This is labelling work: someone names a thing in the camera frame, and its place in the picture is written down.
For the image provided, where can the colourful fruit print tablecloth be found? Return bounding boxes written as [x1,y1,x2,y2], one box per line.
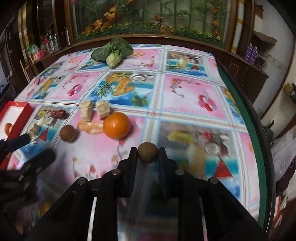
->
[6,43,261,241]

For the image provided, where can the orange in tray upper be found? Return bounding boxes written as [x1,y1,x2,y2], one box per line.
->
[4,123,13,136]

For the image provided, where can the flower aquarium display cabinet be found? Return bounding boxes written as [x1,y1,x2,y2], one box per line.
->
[69,0,238,48]

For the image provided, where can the red white tray box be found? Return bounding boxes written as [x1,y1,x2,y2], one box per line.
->
[0,101,34,171]

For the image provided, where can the bottles on left shelf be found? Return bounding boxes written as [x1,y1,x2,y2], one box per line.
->
[43,27,70,54]

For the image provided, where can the large orange tangerine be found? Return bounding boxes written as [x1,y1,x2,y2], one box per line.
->
[103,112,131,140]

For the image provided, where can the green leafy vegetable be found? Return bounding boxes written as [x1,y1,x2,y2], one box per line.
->
[91,37,133,68]

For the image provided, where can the white plastic bag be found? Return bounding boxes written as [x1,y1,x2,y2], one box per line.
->
[271,130,295,182]

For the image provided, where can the brown longan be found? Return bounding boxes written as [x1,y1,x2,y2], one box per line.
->
[137,142,159,163]
[59,125,76,143]

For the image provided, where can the purple bottles on shelf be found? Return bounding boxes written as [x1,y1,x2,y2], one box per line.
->
[244,44,258,65]

